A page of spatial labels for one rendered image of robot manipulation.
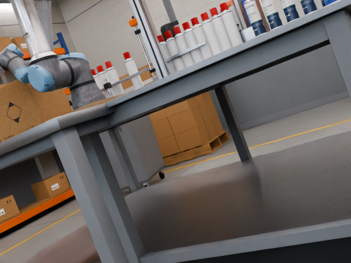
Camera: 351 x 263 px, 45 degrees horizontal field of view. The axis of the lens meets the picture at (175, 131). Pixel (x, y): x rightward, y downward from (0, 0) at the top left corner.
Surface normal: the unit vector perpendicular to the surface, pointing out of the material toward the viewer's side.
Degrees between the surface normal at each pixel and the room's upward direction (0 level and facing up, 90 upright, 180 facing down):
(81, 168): 90
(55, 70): 91
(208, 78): 90
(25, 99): 90
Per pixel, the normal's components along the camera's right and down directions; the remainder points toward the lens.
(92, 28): -0.50, 0.24
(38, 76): -0.59, 0.40
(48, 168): 0.79, -0.27
